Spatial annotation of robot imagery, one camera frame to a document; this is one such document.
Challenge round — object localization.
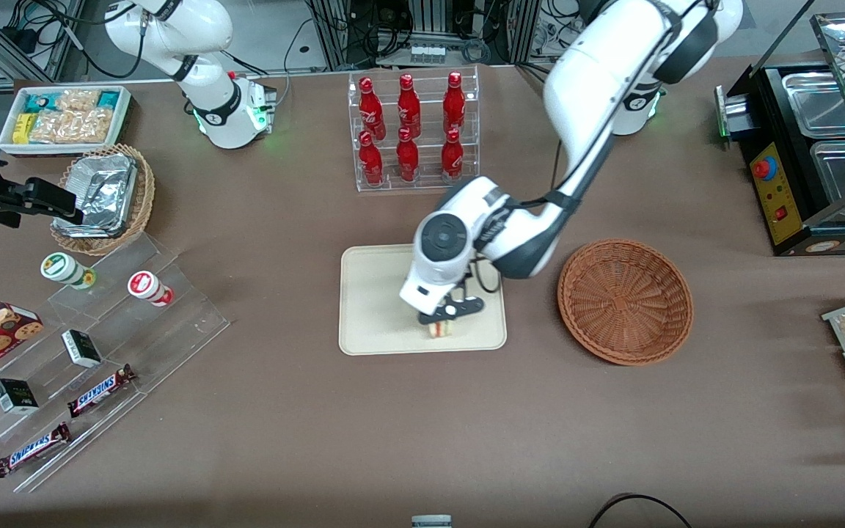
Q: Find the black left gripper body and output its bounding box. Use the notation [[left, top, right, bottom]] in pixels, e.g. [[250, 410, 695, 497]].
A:
[[437, 277, 483, 312]]

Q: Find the beige plastic tray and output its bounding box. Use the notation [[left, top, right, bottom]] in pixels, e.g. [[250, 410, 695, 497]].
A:
[[339, 243, 508, 356]]

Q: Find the small tan wicker basket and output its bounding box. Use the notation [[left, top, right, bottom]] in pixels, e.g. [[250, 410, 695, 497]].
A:
[[50, 144, 156, 257]]

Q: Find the large brown wicker basket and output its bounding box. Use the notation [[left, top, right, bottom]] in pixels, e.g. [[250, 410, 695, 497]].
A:
[[557, 238, 694, 366]]

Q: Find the aluminium foil container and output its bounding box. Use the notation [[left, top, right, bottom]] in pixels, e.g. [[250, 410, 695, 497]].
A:
[[55, 153, 138, 238]]

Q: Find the white snack bin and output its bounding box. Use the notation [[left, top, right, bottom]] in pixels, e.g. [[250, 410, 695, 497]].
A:
[[0, 85, 134, 158]]

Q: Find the green lid cup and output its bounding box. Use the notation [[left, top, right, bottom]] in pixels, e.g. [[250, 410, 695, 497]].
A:
[[40, 252, 98, 291]]

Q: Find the large clear cookie bag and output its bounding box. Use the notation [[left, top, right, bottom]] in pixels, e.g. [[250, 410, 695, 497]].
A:
[[29, 109, 114, 144]]

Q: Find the small clear cookie bag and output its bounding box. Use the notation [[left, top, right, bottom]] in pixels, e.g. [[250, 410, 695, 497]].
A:
[[56, 89, 101, 113]]

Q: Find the clear acrylic bottle rack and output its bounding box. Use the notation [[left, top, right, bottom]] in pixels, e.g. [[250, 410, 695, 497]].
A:
[[348, 65, 480, 193]]

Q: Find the red lid cup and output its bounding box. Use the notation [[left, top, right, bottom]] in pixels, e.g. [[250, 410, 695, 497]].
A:
[[127, 271, 175, 308]]

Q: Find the red cola bottle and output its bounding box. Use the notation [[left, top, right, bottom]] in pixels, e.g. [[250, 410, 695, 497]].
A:
[[442, 71, 467, 135], [357, 131, 385, 187], [358, 76, 387, 141], [440, 128, 465, 185], [397, 73, 423, 139], [395, 128, 421, 183]]

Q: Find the small black box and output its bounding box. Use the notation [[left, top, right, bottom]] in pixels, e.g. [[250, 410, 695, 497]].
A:
[[0, 378, 40, 415], [61, 329, 103, 369]]

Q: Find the clear acrylic stepped stand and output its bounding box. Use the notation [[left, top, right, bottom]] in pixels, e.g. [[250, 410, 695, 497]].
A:
[[0, 233, 231, 494]]

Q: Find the Snickers bar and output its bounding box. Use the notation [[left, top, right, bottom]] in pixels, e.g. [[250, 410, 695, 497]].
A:
[[0, 422, 72, 479], [67, 364, 138, 419]]

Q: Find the black food warmer machine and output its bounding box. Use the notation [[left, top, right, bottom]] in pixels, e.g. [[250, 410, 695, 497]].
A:
[[714, 10, 845, 257]]

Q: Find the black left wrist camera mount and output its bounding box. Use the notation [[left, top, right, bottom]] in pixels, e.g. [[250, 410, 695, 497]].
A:
[[417, 296, 485, 328]]

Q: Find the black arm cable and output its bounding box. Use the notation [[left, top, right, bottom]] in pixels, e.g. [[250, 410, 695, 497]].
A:
[[467, 0, 720, 294]]

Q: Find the aluminium frame beam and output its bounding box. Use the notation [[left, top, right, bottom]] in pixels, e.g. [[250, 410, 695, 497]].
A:
[[0, 0, 87, 83]]

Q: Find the black floor cable loop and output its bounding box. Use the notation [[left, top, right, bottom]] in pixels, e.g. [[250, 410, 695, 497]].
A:
[[588, 493, 695, 528]]

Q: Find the aluminium frame rack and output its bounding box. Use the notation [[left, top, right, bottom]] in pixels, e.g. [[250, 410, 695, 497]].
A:
[[305, 0, 564, 71]]

